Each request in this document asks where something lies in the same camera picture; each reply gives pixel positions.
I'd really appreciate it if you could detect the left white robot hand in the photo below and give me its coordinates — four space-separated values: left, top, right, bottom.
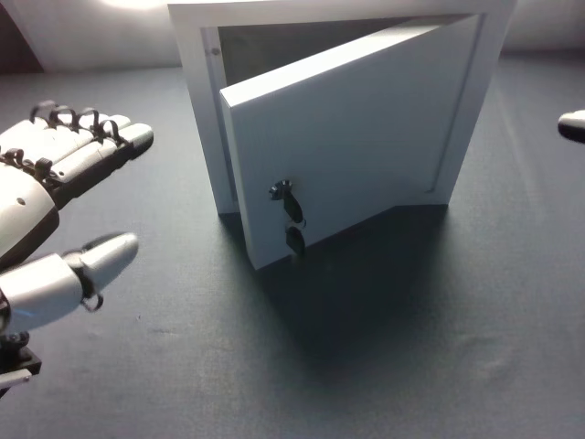
0 100 155 336

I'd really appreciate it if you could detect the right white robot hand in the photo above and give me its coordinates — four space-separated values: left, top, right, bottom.
558 110 585 145

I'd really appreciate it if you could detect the white cabinet door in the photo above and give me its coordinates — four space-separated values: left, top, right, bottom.
218 14 482 272

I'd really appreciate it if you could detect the black key in lock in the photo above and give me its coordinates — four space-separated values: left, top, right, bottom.
280 189 305 226

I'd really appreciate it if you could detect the black hanging key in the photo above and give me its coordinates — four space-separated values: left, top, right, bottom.
283 226 307 262

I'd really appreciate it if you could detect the dark grey table cloth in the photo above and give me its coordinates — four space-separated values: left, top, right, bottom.
0 45 585 439

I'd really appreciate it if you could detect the white cabinet frame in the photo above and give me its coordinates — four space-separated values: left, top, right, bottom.
166 0 518 217

